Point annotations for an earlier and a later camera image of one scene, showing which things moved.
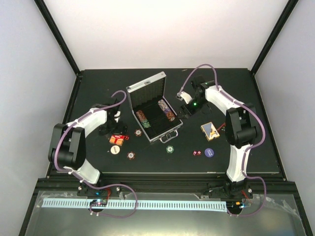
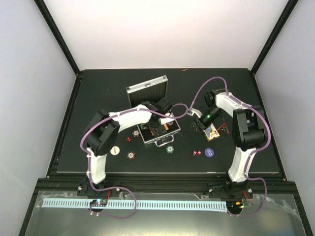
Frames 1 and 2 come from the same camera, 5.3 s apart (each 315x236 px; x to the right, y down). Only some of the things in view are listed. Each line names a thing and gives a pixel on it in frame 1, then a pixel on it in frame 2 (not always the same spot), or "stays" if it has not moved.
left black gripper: x=103 y=131 to x=157 y=132
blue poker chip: x=209 y=152 stays
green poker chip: x=170 y=149 stays
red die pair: x=197 y=153 stays
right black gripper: x=184 y=108 to x=195 y=123
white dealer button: x=115 y=149 stays
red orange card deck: x=116 y=139 to x=166 y=126
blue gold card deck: x=210 y=131 stays
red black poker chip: x=131 y=155 stays
